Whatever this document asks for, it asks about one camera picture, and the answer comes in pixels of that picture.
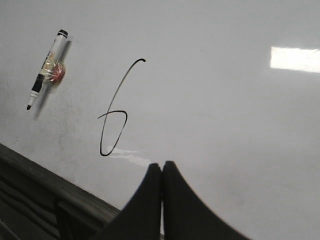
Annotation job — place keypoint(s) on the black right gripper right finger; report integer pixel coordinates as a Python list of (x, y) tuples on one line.
[(186, 217)]

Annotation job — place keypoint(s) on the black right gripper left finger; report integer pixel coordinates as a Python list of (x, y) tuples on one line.
[(140, 219)]

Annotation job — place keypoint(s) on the red round magnet taped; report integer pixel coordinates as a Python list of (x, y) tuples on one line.
[(54, 73)]

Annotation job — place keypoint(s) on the grey aluminium whiteboard frame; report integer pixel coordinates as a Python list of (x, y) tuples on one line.
[(37, 204)]

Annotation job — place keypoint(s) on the white whiteboard surface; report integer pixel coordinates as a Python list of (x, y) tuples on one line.
[(227, 89)]

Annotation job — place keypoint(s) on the white black whiteboard marker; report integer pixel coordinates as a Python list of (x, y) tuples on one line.
[(54, 54)]

